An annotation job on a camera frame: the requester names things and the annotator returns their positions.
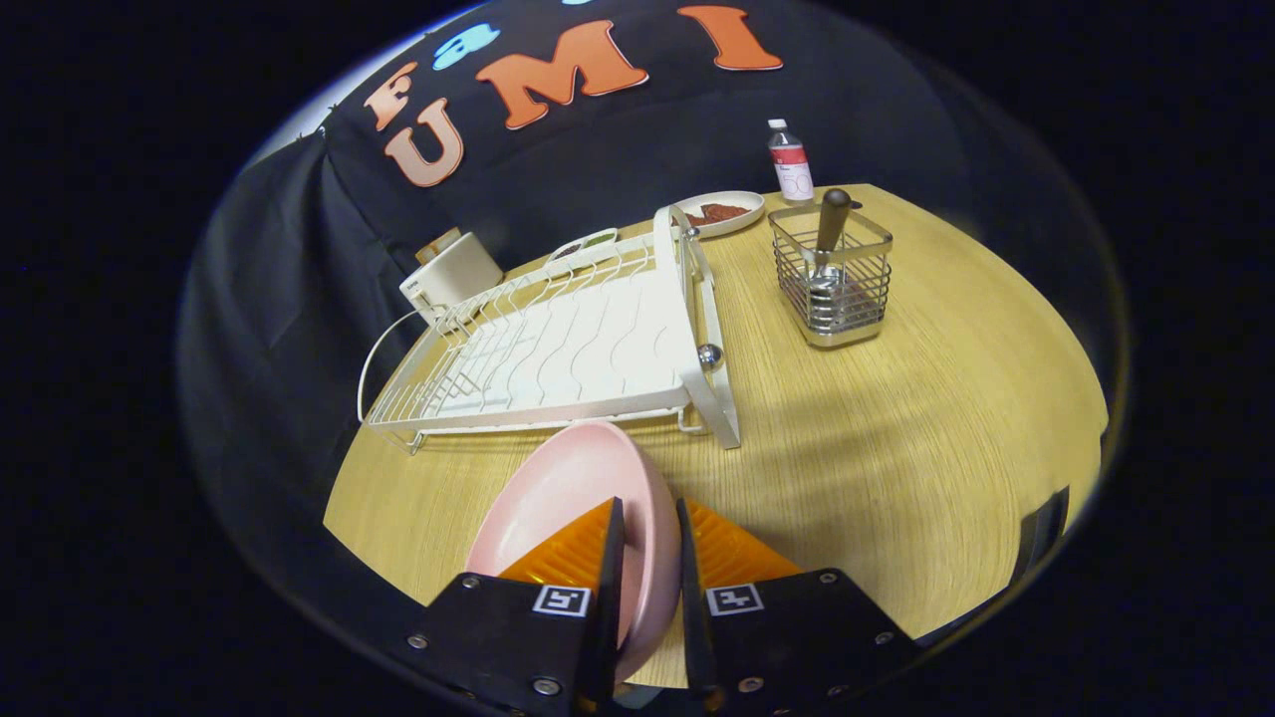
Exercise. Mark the reddish brown food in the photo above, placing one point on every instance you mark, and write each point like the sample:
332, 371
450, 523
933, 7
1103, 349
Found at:
719, 212

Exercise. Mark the clear bottle red label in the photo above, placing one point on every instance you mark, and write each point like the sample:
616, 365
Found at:
793, 177

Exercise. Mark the black backdrop cloth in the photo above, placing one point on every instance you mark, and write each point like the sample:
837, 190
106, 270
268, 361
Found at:
618, 149

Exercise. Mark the small white dish green food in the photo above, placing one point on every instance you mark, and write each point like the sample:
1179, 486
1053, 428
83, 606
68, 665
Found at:
588, 242

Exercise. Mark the white dish rack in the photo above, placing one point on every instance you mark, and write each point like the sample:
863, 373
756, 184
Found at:
598, 344

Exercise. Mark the toast slices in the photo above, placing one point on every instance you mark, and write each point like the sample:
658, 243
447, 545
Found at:
438, 244

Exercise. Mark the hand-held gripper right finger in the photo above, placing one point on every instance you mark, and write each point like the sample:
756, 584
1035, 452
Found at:
787, 637

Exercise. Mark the pink plate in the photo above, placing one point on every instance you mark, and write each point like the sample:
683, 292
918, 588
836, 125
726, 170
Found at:
578, 478

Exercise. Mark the white plate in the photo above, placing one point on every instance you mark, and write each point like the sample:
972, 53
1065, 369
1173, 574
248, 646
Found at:
742, 221

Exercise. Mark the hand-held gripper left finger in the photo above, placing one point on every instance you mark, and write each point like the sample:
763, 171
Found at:
518, 637

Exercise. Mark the white toaster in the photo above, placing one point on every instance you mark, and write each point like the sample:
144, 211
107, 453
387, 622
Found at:
458, 279

